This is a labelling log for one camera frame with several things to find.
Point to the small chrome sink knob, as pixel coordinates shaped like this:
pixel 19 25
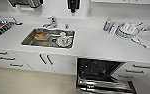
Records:
pixel 66 26

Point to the white wall outlet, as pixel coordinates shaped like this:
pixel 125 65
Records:
pixel 89 12

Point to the black wall soap dispenser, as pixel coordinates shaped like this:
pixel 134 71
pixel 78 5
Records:
pixel 73 5

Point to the dish drying rack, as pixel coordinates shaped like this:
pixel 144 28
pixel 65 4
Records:
pixel 2 27

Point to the orange bowl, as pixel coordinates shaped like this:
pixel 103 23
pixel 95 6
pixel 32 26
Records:
pixel 41 36

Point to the blue-label dish soap bottle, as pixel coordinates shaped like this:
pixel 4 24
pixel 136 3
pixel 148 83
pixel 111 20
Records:
pixel 107 25

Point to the chrome sink faucet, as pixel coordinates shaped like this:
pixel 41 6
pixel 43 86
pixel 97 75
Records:
pixel 52 22

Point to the steel paper towel dispenser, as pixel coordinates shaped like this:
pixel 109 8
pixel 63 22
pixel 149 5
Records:
pixel 26 2

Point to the stack of white plates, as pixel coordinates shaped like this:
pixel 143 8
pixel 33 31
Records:
pixel 127 31

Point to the steel sink basin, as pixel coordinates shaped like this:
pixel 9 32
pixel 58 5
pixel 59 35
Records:
pixel 29 40

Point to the stainless steel dishwasher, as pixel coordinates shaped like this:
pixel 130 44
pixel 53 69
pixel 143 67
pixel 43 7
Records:
pixel 101 78

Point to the white two-door base cabinet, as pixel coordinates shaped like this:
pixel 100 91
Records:
pixel 54 63

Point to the white mug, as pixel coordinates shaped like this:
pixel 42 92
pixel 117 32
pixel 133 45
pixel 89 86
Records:
pixel 63 40

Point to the white wall cabinet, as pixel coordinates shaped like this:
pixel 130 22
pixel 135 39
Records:
pixel 124 1

